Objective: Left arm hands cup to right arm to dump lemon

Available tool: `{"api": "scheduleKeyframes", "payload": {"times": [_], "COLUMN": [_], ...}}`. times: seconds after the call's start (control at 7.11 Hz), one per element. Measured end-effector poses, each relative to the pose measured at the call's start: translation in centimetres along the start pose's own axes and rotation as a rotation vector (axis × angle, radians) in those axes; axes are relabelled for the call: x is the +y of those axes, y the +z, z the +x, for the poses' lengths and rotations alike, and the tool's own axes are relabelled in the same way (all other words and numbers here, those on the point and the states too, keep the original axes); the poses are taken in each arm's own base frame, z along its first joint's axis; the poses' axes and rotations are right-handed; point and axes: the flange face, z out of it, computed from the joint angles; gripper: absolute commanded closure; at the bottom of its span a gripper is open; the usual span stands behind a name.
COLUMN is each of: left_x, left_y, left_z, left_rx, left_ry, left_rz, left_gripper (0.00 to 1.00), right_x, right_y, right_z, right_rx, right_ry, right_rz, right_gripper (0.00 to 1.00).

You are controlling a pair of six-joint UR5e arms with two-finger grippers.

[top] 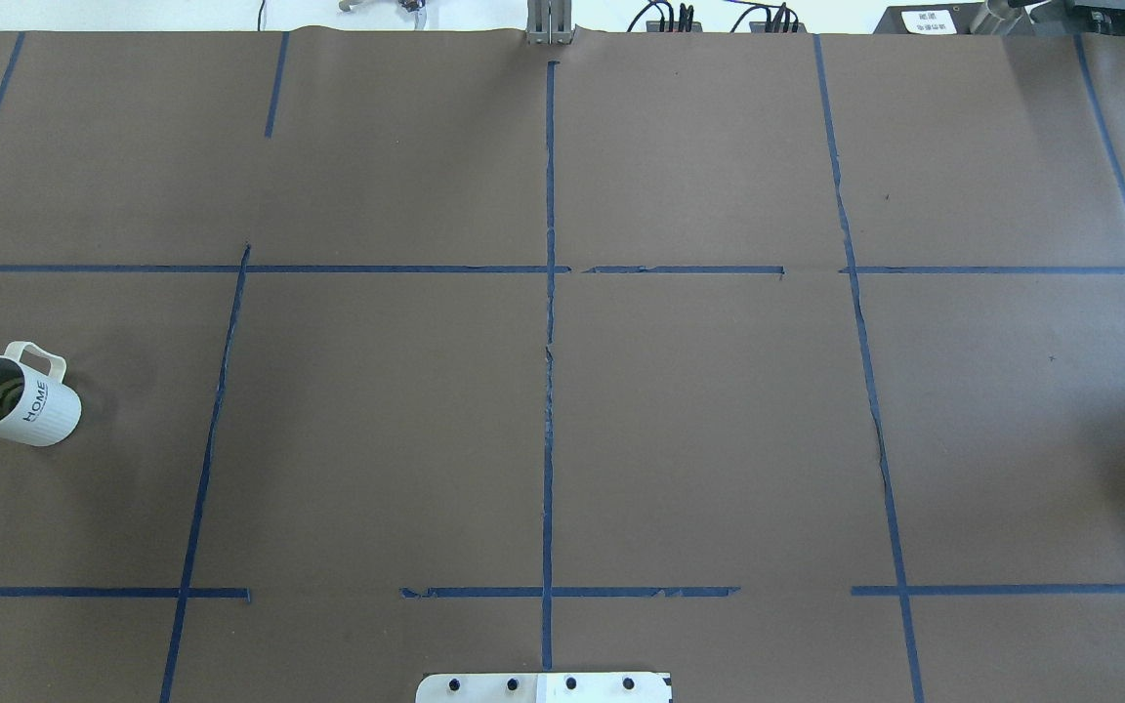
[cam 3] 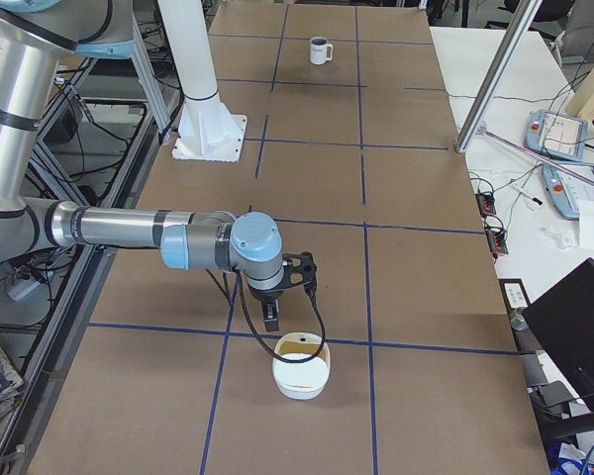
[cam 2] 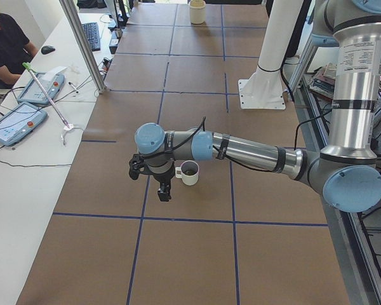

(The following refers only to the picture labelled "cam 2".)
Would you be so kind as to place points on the white central pillar with base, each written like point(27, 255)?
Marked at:
point(264, 89)

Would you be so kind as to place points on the aluminium frame post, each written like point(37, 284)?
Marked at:
point(70, 10)

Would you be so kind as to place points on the person in black shirt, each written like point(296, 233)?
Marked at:
point(15, 49)

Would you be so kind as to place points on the stack of books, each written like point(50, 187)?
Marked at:
point(323, 81)

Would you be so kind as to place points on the grabber stick with green handle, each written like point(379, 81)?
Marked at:
point(68, 127)

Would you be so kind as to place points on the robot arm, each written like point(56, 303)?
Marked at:
point(344, 172)

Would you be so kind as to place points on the black computer mouse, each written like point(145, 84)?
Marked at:
point(47, 49)

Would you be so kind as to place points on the near teach pendant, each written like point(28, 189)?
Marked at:
point(19, 122)

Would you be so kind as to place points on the black keyboard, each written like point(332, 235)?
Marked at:
point(92, 35)

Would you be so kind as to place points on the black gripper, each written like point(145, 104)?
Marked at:
point(162, 177)

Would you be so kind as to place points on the white mug with handle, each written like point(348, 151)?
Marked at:
point(188, 172)

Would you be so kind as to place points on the black marker pen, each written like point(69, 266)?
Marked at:
point(73, 86)

